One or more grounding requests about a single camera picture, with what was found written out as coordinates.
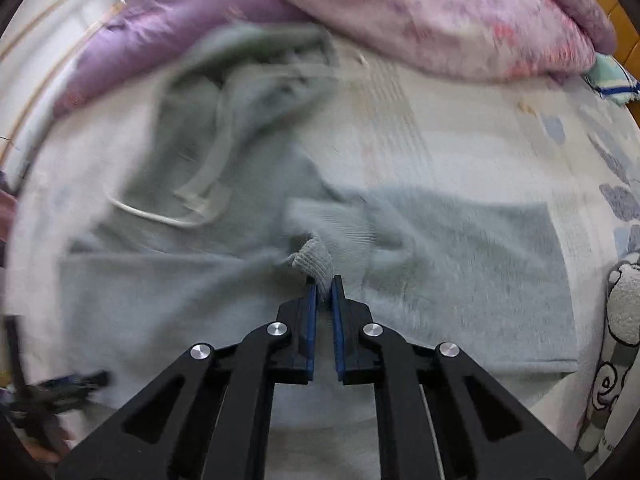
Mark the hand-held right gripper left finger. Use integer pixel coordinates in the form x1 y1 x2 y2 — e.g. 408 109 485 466
55 275 319 480

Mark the cartoon print pillow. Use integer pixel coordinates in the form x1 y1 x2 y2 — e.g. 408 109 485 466
574 252 640 466

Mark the pink floral quilt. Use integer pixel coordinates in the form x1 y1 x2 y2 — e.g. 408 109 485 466
212 0 617 81

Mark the pale patterned bed sheet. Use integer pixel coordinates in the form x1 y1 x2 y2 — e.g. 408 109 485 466
0 0 640 480

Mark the grey-green hooded sweatshirt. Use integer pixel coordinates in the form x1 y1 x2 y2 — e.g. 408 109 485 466
59 24 580 480

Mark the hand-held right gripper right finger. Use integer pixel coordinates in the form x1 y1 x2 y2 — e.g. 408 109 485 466
331 274 587 480

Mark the purple quilt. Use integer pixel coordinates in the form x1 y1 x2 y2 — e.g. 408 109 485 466
52 0 321 118

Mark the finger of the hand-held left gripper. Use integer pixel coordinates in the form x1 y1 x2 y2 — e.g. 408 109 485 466
10 370 112 411

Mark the green striped cloth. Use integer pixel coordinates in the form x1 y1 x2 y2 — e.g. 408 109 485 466
582 54 640 107

